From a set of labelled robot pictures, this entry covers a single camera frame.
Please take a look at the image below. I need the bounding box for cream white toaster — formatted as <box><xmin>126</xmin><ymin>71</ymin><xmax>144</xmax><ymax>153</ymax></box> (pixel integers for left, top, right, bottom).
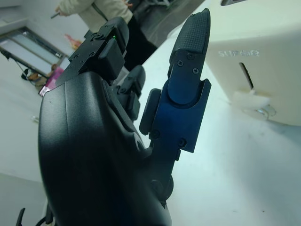
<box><xmin>207</xmin><ymin>0</ymin><xmax>301</xmax><ymax>127</ymax></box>

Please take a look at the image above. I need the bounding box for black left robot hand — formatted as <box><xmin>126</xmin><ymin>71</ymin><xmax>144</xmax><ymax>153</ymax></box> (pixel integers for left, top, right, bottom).
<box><xmin>37</xmin><ymin>8</ymin><xmax>212</xmax><ymax>226</ymax></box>

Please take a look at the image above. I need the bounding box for pink box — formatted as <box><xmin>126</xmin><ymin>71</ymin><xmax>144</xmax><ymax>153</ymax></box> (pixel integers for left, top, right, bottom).
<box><xmin>39</xmin><ymin>65</ymin><xmax>63</xmax><ymax>96</ymax></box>

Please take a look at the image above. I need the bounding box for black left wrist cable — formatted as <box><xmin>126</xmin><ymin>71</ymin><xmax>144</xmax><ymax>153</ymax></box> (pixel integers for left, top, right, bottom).
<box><xmin>14</xmin><ymin>207</ymin><xmax>54</xmax><ymax>226</ymax></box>

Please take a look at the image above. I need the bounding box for person in cream jacket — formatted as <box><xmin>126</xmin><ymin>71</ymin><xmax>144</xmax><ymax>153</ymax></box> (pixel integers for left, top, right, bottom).
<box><xmin>50</xmin><ymin>0</ymin><xmax>158</xmax><ymax>72</ymax></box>

